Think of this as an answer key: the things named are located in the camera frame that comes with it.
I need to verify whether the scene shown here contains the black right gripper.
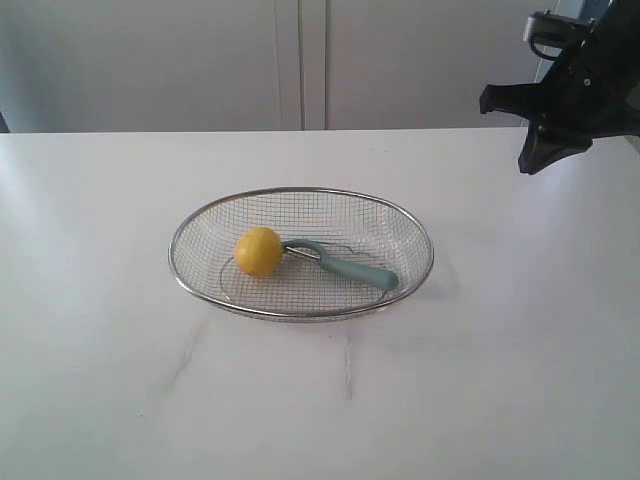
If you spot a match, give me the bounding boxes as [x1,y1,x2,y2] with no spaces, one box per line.
[479,1,639,175]

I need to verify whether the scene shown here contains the teal handled peeler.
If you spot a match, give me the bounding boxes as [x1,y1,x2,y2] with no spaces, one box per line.
[282,239,399,291]

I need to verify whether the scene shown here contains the yellow lemon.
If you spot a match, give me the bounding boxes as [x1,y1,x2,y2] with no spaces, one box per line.
[234,227,283,277]

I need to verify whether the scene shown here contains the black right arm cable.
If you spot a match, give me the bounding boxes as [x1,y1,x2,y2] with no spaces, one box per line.
[528,29,566,61]

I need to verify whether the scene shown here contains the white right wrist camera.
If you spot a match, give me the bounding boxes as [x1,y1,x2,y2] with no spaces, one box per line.
[523,11,591,49]

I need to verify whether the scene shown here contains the steel wire mesh basket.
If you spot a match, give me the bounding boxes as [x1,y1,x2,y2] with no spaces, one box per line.
[168,187,434,322]

